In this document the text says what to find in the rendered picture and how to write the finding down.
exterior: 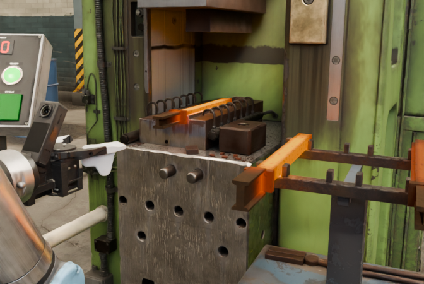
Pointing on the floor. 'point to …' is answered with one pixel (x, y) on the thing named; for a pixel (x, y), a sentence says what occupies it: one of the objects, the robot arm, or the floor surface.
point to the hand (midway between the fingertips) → (96, 139)
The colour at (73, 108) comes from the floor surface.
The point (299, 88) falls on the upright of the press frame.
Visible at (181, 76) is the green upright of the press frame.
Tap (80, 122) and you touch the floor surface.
